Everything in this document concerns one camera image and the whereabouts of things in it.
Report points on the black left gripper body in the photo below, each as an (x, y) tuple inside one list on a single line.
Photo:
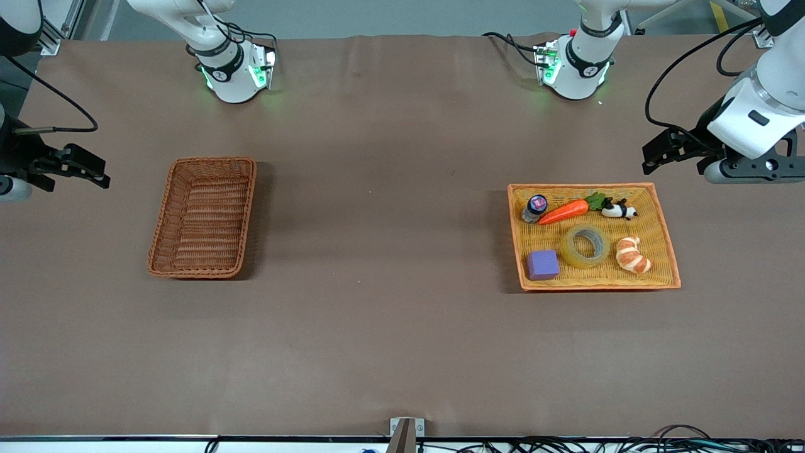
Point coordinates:
[(700, 143)]

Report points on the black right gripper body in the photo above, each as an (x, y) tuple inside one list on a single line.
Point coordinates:
[(17, 155)]

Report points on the yellowish clear tape roll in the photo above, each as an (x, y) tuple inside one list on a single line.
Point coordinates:
[(587, 263)]

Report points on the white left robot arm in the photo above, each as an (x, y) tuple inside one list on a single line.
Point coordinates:
[(585, 56)]

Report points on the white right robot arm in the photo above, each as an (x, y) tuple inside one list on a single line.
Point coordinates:
[(229, 82)]

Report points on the brown wicker basket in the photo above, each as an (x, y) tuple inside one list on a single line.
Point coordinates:
[(207, 214)]

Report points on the orange wicker basket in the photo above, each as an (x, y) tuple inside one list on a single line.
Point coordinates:
[(591, 278)]

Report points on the black white panda toy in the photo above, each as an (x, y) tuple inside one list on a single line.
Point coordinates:
[(613, 209)]

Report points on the toy croissant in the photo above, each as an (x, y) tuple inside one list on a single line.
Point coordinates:
[(631, 255)]

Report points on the orange toy carrot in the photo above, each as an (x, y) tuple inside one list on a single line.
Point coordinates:
[(566, 211)]

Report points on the small bottle pink cap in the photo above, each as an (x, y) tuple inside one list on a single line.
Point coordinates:
[(536, 204)]

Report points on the purple cube block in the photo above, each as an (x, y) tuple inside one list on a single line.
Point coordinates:
[(543, 265)]

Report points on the brown table cloth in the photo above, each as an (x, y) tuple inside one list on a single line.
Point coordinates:
[(402, 352)]

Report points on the aluminium frame extrusion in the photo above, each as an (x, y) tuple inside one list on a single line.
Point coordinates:
[(51, 41), (764, 39)]

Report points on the grey base connector bracket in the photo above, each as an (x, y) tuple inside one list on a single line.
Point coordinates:
[(550, 63)]

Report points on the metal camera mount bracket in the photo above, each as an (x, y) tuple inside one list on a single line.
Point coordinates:
[(405, 440)]

